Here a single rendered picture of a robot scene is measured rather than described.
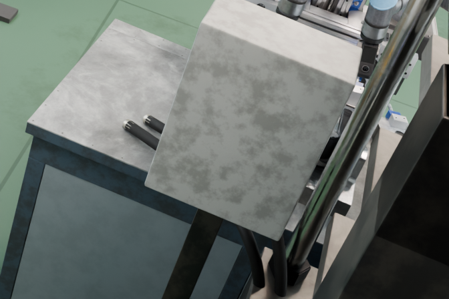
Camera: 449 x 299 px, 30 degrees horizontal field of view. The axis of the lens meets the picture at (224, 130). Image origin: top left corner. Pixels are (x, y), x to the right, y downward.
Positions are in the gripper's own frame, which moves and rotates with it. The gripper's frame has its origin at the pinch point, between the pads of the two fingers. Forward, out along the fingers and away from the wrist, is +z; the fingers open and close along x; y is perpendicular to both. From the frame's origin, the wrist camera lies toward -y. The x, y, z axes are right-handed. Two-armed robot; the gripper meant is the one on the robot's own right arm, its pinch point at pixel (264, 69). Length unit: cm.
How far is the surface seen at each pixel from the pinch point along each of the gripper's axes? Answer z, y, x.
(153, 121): 11.6, -31.2, 22.9
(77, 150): 17, -49, 38
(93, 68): 15, -12, 47
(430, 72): -59, -86, -27
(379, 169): -35, -83, -28
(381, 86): -43, -66, -24
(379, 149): -35, -76, -28
